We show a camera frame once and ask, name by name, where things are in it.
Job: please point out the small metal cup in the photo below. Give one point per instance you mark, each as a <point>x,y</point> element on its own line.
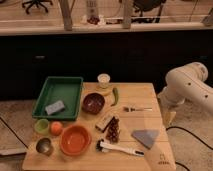
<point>44,146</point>

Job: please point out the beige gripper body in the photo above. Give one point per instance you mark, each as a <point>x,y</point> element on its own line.
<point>168,114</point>

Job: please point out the white brown block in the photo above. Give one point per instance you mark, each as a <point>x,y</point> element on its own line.
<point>103,123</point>

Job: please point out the black office chair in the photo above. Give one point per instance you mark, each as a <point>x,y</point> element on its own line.
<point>38,3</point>

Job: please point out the orange fruit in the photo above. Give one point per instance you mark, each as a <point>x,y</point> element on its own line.
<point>56,128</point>

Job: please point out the dark purple bowl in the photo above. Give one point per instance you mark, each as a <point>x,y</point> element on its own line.
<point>93,103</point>

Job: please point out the wooden post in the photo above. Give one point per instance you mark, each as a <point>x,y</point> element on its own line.
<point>127,6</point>
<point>66,14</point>

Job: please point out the green plastic tray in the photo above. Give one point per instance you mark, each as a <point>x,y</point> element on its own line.
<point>59,88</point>

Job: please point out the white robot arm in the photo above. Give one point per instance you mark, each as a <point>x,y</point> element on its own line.
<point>185,82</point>

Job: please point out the small metal fork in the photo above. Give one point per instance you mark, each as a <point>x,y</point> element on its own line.
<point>131,109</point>

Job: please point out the grey towel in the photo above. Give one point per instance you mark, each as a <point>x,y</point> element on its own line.
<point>146,137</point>

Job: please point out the small white cup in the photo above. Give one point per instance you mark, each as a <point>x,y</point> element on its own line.
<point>103,80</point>

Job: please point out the grey blue sponge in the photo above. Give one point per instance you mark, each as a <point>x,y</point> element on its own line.
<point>55,107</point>

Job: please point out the wooden post left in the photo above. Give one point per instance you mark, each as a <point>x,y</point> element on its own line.
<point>66,14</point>

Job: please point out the green plastic cup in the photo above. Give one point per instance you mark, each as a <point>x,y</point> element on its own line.
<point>42,126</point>

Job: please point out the red orange bowl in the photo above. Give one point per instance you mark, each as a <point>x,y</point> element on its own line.
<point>75,140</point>

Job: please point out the wooden post right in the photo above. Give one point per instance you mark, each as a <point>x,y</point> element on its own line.
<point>127,6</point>

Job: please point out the brown grape bunch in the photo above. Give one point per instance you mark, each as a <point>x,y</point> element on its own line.
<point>113,131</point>

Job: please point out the white black dish brush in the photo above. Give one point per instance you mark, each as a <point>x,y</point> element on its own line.
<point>101,144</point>

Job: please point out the green chili pepper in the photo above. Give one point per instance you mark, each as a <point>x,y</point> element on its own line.
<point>116,96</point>

